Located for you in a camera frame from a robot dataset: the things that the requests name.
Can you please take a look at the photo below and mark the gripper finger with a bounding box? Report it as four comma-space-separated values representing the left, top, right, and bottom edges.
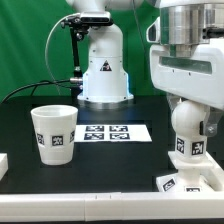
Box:
200, 106, 223, 136
167, 93, 182, 111

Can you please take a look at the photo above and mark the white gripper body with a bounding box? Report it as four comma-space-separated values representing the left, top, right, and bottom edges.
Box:
150, 39, 224, 110

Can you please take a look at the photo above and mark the white light bulb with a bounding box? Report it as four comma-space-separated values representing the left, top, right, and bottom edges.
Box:
171, 100, 207, 163

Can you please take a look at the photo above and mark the white lamp base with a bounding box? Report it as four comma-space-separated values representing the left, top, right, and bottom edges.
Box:
156, 151, 224, 193

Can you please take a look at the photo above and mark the white lamp shade cup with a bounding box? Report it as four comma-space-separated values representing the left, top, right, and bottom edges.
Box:
31, 105, 78, 165

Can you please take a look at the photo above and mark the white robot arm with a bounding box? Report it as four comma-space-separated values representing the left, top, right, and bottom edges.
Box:
66, 0, 224, 137

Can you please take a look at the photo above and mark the white marker tag sheet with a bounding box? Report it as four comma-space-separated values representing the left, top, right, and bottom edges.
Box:
74, 124, 152, 142

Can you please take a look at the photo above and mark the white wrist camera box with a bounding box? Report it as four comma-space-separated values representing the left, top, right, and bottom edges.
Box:
146, 18, 160, 43

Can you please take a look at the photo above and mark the black camera stand pole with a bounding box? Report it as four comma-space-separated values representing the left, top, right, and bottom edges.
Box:
70, 28, 84, 100

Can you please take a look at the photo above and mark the black camera on stand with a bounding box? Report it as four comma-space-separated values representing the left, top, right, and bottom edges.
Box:
61, 11, 113, 27

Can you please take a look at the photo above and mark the white front rail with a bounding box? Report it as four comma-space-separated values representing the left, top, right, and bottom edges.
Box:
0, 192, 224, 222

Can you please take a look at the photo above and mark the white rail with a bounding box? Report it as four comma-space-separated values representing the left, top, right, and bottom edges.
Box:
0, 192, 224, 222
0, 153, 8, 181

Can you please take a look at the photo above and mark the black cable on table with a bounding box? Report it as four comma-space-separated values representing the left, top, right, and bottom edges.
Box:
0, 79, 73, 104

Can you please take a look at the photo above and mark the white left rail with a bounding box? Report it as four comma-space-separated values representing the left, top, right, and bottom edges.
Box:
0, 153, 8, 181

